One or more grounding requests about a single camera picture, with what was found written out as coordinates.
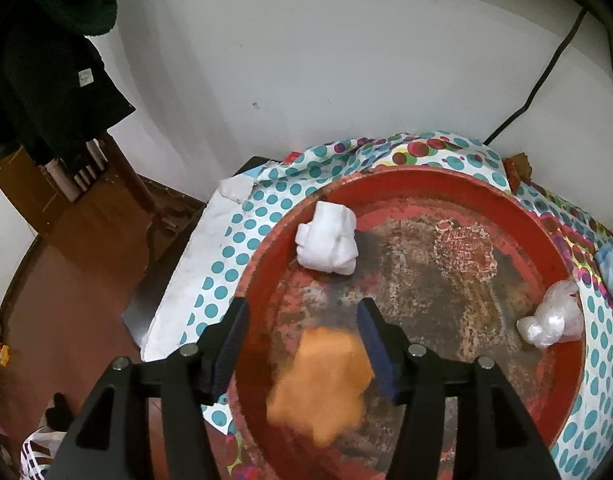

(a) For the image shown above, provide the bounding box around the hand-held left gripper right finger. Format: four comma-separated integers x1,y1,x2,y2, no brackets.
357,297,562,480

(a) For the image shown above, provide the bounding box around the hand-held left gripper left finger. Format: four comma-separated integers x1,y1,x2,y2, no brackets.
46,297,250,480

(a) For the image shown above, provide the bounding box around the orange cloth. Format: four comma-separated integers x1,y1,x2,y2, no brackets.
266,326,376,445

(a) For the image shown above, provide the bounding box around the red round basin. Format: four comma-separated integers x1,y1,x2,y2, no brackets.
226,165,587,480

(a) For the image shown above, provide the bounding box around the white sock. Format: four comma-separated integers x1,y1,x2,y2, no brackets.
295,201,358,277

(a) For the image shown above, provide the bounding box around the white plastic bag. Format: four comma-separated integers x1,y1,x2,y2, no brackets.
517,280,585,350

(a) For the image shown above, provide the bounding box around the polka dot tablecloth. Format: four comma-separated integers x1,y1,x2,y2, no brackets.
139,130,613,480

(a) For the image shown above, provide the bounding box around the white striped bag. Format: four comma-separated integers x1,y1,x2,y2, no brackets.
20,427,70,480

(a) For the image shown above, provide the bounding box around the red snack packet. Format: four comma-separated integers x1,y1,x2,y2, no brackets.
504,154,532,192

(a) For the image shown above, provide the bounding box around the blue cloth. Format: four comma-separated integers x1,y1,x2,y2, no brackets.
594,245,613,298

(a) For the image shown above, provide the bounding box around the wooden furniture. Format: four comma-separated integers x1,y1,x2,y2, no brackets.
0,130,157,236

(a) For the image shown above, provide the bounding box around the dark green jacket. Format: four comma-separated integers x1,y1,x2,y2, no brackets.
0,0,137,173

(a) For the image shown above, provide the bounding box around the black power cable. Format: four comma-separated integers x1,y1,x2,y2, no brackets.
484,7,587,143

